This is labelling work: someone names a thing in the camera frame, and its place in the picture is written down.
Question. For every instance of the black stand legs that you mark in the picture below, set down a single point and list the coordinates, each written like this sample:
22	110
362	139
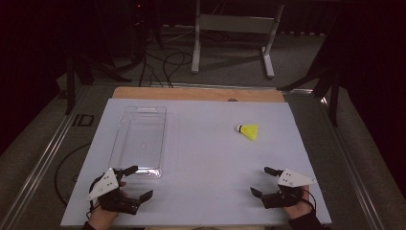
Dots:
70	89
333	105

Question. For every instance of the person's left hand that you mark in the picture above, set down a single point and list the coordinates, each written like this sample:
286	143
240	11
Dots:
102	218

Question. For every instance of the clear plastic tray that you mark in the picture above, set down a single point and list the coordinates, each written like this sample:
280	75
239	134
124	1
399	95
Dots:
140	140

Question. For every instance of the metal floor rail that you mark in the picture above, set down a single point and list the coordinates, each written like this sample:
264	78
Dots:
351	166
41	163

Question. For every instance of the wooden board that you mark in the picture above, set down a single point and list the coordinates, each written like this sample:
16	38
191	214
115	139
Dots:
191	94

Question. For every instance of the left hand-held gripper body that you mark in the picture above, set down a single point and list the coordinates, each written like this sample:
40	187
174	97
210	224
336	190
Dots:
107	187

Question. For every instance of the person's right hand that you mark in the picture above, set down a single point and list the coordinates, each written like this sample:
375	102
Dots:
298	211

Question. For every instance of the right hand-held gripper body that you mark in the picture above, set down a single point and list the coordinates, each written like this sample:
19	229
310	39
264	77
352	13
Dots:
292	179

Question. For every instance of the white metal stand frame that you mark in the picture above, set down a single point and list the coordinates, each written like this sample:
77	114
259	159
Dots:
236	24

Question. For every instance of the yellow shuttlecock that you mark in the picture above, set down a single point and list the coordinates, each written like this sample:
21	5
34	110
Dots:
249	131

